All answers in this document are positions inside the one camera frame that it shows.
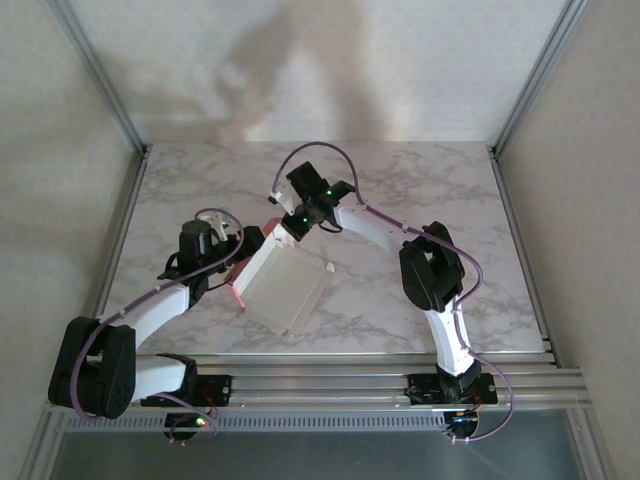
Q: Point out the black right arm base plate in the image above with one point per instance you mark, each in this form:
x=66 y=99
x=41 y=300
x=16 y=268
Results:
x=425 y=390

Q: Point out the pink white cardboard box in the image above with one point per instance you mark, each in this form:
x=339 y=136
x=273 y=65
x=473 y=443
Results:
x=285 y=285

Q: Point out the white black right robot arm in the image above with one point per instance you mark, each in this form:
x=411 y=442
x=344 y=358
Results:
x=435 y=270

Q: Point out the grey metal sheet panel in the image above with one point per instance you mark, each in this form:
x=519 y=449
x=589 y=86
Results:
x=320 y=457

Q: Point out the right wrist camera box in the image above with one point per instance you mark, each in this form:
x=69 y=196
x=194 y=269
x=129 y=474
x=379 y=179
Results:
x=284 y=200

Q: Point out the aluminium frame post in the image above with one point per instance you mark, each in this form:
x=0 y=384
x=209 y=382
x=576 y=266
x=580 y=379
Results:
x=100 y=75
x=541 y=75

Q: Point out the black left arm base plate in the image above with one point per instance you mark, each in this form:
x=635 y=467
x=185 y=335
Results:
x=217 y=390

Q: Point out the aluminium table side rail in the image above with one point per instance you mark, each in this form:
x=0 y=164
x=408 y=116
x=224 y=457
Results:
x=131 y=200
x=506 y=200

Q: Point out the aluminium mounting rail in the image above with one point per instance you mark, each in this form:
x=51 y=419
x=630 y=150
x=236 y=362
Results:
x=320 y=382

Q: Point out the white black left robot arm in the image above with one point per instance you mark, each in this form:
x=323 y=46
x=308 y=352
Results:
x=150 y=315

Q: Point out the aluminium lower frame bar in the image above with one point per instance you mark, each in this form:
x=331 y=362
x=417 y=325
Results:
x=40 y=455
x=592 y=450

